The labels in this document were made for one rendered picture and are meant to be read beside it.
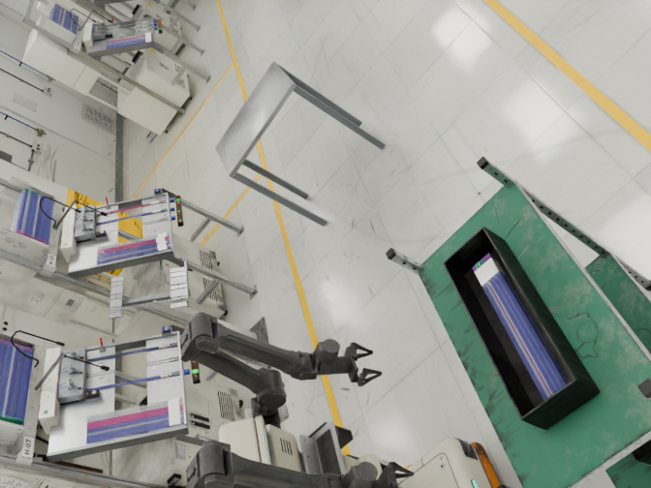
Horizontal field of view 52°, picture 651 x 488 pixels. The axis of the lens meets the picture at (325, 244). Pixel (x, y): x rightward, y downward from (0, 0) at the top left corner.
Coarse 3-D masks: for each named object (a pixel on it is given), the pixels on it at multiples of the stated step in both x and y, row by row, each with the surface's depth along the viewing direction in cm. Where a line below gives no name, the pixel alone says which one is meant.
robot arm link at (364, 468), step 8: (360, 464) 177; (368, 464) 178; (352, 472) 176; (360, 472) 175; (368, 472) 176; (376, 472) 176; (344, 480) 180; (352, 480) 175; (360, 480) 175; (368, 480) 174
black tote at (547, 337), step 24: (480, 240) 200; (504, 240) 202; (456, 264) 205; (504, 264) 199; (456, 288) 196; (480, 288) 202; (528, 288) 183; (480, 312) 195; (528, 312) 185; (480, 336) 182; (504, 336) 188; (552, 336) 167; (504, 360) 181; (576, 360) 166; (504, 384) 170; (528, 384) 176; (576, 384) 157; (528, 408) 169; (552, 408) 162; (576, 408) 164
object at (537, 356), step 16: (480, 272) 200; (496, 272) 195; (496, 288) 193; (512, 288) 192; (496, 304) 191; (512, 304) 186; (512, 320) 184; (528, 320) 180; (512, 336) 182; (528, 336) 178; (528, 352) 176; (544, 352) 172; (528, 368) 174; (544, 368) 171; (560, 368) 170; (544, 384) 169; (560, 384) 166
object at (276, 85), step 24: (288, 72) 436; (264, 96) 420; (288, 96) 400; (312, 96) 405; (240, 120) 435; (264, 120) 406; (240, 144) 419; (384, 144) 440; (264, 192) 429; (312, 216) 451
